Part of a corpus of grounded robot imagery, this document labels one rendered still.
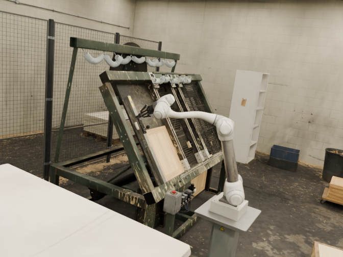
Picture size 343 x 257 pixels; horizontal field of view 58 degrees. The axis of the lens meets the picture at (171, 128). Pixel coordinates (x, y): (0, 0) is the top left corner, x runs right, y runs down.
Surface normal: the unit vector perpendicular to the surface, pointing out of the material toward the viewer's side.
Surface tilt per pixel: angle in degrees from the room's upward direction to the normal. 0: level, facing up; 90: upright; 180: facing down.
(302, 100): 90
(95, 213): 0
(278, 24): 90
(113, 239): 0
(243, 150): 90
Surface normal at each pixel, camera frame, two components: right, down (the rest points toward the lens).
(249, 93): -0.52, 0.12
